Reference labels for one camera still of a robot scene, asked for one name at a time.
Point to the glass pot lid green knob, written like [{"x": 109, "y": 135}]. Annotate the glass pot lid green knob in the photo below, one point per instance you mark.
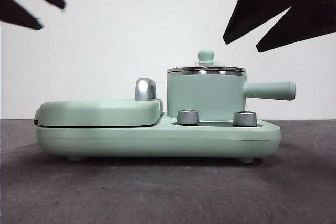
[{"x": 207, "y": 56}]

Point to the mint green saucepan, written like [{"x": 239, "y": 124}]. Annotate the mint green saucepan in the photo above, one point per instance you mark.
[{"x": 204, "y": 95}]

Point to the silver control knob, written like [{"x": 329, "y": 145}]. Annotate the silver control knob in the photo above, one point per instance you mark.
[
  {"x": 188, "y": 117},
  {"x": 244, "y": 119}
]

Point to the mint green griddle cover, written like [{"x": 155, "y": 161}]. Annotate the mint green griddle cover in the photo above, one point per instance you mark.
[{"x": 97, "y": 112}]

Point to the mint green breakfast machine base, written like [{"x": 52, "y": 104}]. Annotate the mint green breakfast machine base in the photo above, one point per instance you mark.
[{"x": 157, "y": 140}]

